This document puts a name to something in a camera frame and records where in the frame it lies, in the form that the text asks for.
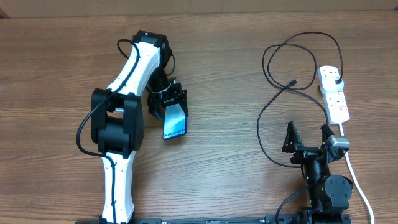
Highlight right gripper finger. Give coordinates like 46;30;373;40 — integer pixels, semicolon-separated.
282;121;303;153
321;124;335;144

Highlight blue Galaxy smartphone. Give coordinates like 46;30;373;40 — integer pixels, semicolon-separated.
163;104;187;140

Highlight black charger cable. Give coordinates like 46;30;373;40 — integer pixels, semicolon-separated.
256;31;345;169

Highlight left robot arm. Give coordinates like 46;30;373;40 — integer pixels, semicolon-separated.
88;30;188;223

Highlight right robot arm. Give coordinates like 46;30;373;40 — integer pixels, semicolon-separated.
275;121;354;223

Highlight white charger plug adapter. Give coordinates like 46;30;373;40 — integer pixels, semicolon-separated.
320;77;345;94

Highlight white power strip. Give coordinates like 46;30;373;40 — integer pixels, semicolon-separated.
317;65;350;125

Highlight white power strip cord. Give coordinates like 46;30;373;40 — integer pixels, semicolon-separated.
338;123;376;224

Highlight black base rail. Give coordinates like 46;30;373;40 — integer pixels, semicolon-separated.
74;213;352;224

